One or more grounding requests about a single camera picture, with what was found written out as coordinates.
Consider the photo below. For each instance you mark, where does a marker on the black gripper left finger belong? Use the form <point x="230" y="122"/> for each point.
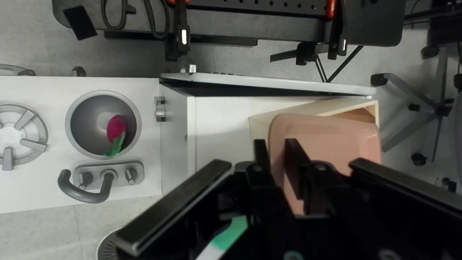
<point x="183" y="203"/>

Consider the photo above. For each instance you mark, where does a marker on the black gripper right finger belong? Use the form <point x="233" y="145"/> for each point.
<point x="385" y="192"/>

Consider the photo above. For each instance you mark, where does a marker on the peach plastic tray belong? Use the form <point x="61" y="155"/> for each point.
<point x="333" y="139"/>

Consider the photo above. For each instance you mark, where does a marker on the cream wooden box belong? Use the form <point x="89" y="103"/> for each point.
<point x="262" y="125"/>

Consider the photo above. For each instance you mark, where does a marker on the grey toy faucet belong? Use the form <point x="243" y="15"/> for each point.
<point x="110" y="169"/>

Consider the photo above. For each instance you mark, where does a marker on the round floor outlet cover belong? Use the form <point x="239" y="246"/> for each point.
<point x="108" y="247"/>

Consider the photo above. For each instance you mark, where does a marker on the pink toy strawberry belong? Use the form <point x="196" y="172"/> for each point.
<point x="116" y="129"/>

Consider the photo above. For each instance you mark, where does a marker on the white toy kitchen unit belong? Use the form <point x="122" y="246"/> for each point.
<point x="48" y="192"/>

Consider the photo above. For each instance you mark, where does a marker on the black tripod base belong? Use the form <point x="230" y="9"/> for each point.
<point x="313" y="52"/>

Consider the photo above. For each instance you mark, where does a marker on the grey toy stove burner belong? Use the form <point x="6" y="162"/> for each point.
<point x="22" y="138"/>

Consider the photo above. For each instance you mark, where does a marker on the black rectangular block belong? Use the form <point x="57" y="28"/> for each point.
<point x="80" y="22"/>

